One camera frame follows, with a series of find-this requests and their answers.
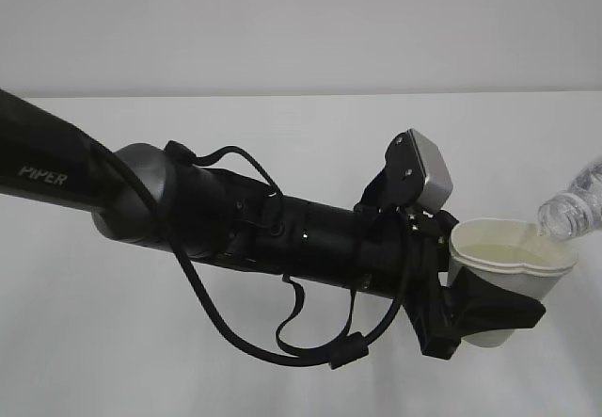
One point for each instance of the clear water bottle green label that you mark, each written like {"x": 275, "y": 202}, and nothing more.
{"x": 576, "y": 210}

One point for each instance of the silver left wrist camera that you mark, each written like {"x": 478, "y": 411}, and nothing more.
{"x": 437, "y": 181}

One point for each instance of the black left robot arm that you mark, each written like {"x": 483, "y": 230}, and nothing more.
{"x": 174, "y": 200}

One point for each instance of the white paper cup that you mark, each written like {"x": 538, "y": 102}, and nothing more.
{"x": 510, "y": 254}

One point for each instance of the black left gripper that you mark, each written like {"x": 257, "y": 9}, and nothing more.
{"x": 485, "y": 308}

